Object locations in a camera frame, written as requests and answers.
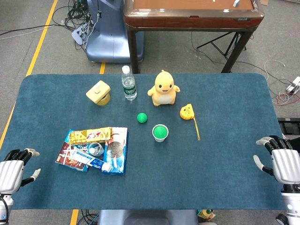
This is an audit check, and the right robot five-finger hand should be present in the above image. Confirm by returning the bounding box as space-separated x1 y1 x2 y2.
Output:
253 135 300 186

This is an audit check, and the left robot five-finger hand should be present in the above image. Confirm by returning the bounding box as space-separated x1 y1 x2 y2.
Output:
0 148 41 195

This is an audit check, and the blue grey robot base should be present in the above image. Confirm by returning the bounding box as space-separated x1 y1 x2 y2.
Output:
85 0 145 64

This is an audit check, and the white blue toothpaste tube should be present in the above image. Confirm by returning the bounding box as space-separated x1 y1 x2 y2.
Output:
69 149 115 173

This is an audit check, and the clear water bottle green label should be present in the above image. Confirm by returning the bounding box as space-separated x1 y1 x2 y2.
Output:
121 65 138 102

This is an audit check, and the black floor equipment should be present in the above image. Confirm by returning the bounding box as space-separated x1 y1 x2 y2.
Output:
277 117 300 139

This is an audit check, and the brown and blue Oreo box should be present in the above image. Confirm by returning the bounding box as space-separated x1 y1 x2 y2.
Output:
55 129 90 173

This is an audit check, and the teal blue table mat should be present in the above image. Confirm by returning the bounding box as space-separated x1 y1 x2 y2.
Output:
0 73 293 210

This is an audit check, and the white power strip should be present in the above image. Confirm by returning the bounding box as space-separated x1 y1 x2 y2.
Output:
285 76 300 95

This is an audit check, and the golden snack packet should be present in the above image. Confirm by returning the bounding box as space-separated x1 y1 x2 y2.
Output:
69 127 113 145

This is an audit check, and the clear plastic jar blue label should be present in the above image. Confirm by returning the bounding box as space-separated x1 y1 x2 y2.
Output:
88 142 105 157

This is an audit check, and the yellow toy on floor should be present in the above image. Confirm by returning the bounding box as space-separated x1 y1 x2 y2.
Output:
196 209 217 222

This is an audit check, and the blue Oreo cookie box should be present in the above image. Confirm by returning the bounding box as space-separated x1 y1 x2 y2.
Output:
101 127 129 176

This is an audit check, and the white paper cup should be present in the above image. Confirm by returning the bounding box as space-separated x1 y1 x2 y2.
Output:
152 124 169 143

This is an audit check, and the green foam ball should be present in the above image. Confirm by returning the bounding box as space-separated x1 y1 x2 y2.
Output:
136 112 149 124
153 125 168 139

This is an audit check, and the black tripod stand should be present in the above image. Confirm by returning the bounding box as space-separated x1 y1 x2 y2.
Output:
196 31 248 60

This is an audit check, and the yellow plush dinosaur toy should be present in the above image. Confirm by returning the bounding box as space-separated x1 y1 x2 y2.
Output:
147 69 181 107

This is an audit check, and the grey blue robot torso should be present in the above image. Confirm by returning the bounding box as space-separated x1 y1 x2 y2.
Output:
97 209 199 225

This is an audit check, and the grey power strip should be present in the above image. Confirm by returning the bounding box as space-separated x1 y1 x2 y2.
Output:
71 23 91 45

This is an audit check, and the brown mahjong table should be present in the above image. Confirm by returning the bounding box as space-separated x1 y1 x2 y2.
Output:
123 0 265 74

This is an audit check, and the red and white cable tangle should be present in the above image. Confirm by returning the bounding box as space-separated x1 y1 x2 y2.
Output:
263 60 300 106

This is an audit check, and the yellow tape measure with strap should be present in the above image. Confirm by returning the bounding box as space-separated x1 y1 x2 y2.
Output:
180 103 201 142

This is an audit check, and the yellow sponge block white handle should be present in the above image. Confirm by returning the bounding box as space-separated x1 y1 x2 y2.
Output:
85 80 111 104

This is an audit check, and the black floor cable bundle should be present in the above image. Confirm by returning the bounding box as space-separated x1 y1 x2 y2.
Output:
0 0 100 52

